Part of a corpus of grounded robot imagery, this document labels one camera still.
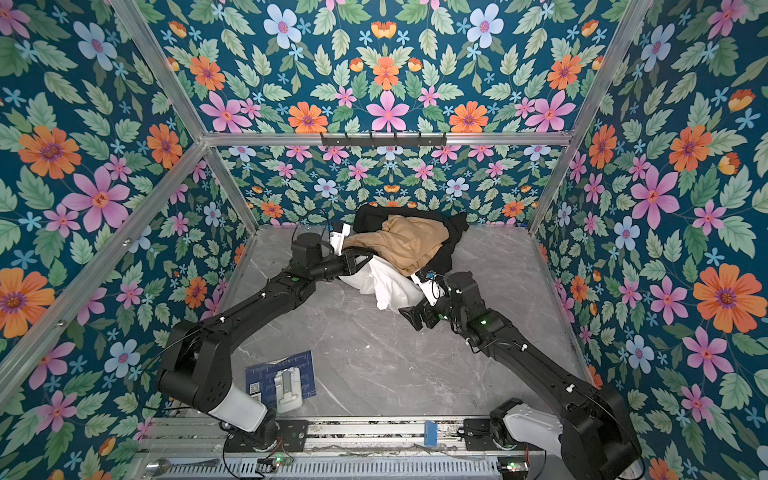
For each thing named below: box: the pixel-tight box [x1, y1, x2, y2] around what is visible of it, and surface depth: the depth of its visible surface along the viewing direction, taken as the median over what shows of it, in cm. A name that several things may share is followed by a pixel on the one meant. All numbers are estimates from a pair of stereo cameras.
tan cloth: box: [343, 215, 449, 277], surface depth 100 cm
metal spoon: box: [145, 458, 221, 475], surface depth 70 cm
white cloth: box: [339, 256, 427, 311], surface depth 86 cm
